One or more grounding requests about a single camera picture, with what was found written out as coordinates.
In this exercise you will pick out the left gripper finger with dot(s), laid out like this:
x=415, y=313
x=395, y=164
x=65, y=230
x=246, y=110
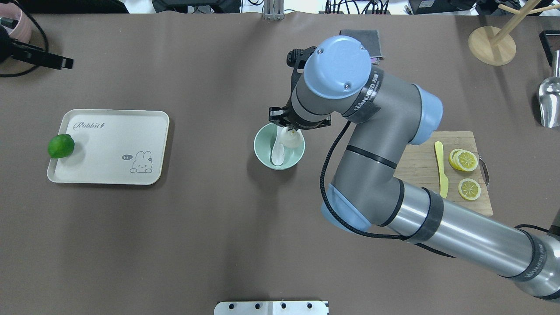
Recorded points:
x=37, y=56

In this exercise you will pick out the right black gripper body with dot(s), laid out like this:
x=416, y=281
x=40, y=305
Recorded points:
x=277, y=115

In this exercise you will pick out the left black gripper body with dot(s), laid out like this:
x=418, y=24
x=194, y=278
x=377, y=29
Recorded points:
x=3, y=43

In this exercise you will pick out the white ceramic spoon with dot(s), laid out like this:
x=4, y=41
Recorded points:
x=278, y=152

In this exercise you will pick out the white steamed bun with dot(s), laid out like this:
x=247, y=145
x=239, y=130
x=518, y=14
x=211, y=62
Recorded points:
x=291, y=138

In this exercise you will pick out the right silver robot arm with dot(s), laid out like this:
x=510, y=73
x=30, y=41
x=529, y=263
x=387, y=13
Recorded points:
x=385, y=185

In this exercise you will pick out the pink bowl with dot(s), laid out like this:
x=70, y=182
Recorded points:
x=23, y=30

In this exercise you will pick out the light green ceramic bowl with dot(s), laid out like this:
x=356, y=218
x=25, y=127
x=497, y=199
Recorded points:
x=263, y=143

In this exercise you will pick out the green lime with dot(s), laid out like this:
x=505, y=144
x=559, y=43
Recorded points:
x=61, y=146

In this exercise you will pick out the grey folded cloth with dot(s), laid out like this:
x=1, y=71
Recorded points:
x=370, y=39

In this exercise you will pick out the cream rabbit tray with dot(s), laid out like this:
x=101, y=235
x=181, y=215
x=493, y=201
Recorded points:
x=112, y=147

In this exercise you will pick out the bamboo cutting board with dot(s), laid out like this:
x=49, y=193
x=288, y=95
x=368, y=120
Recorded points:
x=450, y=175

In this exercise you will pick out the yellow plastic knife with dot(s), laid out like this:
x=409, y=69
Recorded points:
x=443, y=179

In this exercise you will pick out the stacked lemon slices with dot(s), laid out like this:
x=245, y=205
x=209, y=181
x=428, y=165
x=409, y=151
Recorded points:
x=463, y=160

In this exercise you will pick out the single lemon slice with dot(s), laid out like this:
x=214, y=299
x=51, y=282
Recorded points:
x=469, y=189

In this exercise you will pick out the wooden mug tree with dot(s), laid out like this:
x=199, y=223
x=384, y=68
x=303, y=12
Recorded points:
x=494, y=46

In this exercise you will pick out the metal scoop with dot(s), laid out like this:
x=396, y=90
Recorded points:
x=549, y=96

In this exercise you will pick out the aluminium frame post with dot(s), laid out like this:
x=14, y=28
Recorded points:
x=273, y=10

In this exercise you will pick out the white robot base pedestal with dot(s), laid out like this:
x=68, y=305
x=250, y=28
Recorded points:
x=272, y=308

